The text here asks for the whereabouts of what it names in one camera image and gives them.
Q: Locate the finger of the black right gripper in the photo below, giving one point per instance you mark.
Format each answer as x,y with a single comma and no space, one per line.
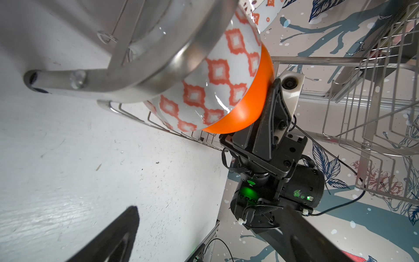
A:
275,116

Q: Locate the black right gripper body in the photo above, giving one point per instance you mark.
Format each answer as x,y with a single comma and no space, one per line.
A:
252,153

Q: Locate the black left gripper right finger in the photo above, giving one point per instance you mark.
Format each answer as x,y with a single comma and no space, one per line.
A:
303,243

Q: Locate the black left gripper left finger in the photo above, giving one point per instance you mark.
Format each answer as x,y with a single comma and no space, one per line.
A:
115,243

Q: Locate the green pattern bowl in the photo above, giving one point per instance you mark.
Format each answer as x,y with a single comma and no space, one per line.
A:
262,12

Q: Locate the plain orange bowl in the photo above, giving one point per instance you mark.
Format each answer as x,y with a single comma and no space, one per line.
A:
251,106

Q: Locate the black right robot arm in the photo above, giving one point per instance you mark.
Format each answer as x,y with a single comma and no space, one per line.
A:
378,142

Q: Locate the steel two-tier dish rack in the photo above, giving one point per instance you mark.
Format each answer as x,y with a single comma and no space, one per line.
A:
169,61

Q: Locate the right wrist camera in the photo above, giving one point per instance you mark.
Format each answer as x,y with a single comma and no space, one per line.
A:
292,85

